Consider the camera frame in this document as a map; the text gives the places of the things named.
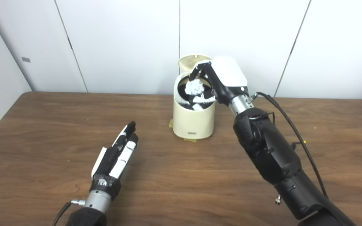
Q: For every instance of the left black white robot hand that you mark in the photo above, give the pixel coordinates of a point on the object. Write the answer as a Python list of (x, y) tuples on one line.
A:
[(112, 163)]

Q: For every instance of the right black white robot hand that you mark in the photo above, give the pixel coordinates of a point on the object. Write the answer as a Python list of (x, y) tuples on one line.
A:
[(229, 75)]

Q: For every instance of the white paper ball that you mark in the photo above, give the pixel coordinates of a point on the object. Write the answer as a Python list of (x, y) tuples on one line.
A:
[(194, 88)]

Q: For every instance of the round cream bin lid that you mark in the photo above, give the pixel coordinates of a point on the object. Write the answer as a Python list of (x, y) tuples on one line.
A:
[(189, 62)]

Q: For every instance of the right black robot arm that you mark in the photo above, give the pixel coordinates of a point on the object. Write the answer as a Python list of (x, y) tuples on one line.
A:
[(269, 147)]

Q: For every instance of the black bin liner bag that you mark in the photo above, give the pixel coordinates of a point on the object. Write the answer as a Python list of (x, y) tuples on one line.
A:
[(182, 100)]

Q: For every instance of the cream-colored trash bin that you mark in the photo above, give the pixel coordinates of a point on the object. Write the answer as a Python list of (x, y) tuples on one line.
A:
[(193, 122)]

